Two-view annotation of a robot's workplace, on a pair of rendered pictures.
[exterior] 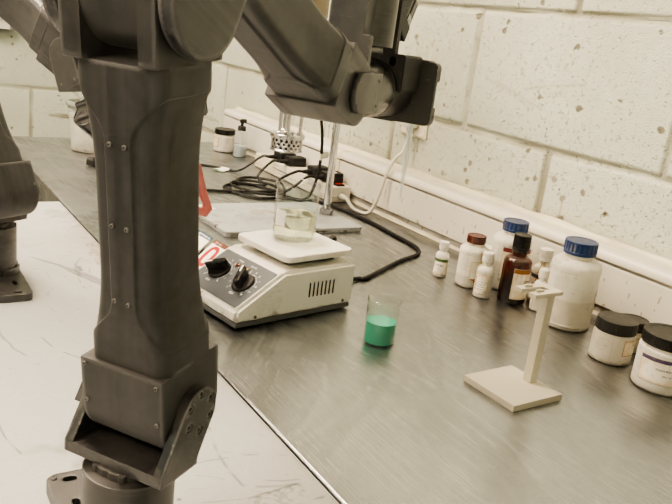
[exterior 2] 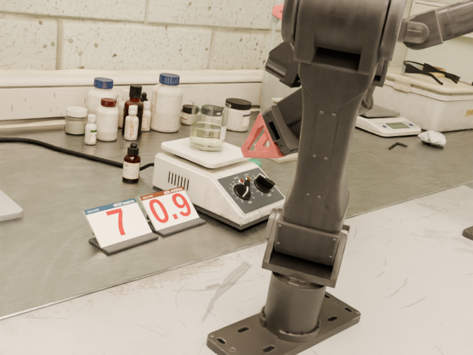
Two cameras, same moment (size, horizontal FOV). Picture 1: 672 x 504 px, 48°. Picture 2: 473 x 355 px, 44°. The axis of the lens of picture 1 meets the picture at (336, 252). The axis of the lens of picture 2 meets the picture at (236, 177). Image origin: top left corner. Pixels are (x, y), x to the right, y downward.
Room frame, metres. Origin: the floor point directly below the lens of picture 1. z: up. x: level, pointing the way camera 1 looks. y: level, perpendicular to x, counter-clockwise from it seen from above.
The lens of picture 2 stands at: (1.15, 1.01, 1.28)
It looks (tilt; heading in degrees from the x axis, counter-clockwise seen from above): 19 degrees down; 258
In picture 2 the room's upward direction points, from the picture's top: 9 degrees clockwise
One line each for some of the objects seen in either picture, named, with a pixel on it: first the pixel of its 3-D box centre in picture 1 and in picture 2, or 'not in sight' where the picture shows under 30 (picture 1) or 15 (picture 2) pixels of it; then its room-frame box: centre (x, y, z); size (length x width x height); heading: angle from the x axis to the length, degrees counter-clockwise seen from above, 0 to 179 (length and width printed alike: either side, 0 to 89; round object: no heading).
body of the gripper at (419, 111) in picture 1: (381, 88); not in sight; (0.79, -0.02, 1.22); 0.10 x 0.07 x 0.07; 67
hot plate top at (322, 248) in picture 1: (294, 243); (207, 150); (1.00, 0.06, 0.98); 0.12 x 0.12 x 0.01; 44
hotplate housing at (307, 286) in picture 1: (277, 275); (215, 179); (0.99, 0.08, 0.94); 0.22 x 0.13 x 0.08; 134
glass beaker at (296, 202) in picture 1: (295, 212); (207, 127); (1.01, 0.06, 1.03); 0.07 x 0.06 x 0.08; 3
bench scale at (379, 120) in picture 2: not in sight; (371, 117); (0.41, -0.64, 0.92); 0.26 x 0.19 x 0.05; 118
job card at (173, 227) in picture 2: not in sight; (172, 210); (1.06, 0.18, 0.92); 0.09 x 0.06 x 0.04; 40
